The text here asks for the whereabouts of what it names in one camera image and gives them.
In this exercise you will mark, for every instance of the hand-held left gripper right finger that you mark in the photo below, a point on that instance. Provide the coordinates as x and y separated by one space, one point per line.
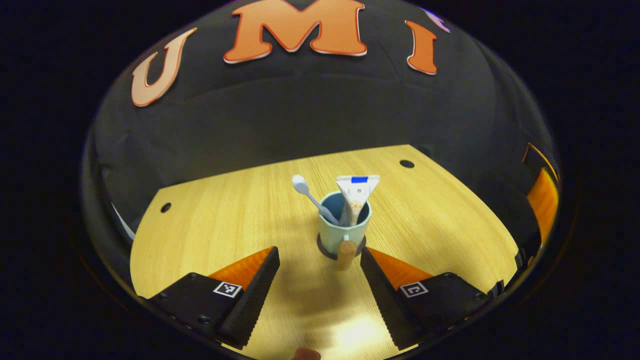
382 305

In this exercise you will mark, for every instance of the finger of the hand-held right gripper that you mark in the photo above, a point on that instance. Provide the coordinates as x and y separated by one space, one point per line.
530 145
544 205

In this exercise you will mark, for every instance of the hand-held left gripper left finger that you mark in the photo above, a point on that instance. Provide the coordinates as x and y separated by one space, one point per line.
250 300

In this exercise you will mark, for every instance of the dark round coaster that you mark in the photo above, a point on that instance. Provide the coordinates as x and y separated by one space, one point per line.
322 251

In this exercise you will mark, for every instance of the white toothpaste tube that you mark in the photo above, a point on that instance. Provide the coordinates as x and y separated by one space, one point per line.
356 192

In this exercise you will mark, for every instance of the pale blue toothbrush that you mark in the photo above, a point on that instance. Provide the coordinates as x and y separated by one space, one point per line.
300 184

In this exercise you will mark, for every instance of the wooden desktop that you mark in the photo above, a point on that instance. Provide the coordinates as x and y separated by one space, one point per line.
225 225

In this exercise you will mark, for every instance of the black backdrop cloth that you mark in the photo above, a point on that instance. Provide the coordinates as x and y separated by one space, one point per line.
300 110

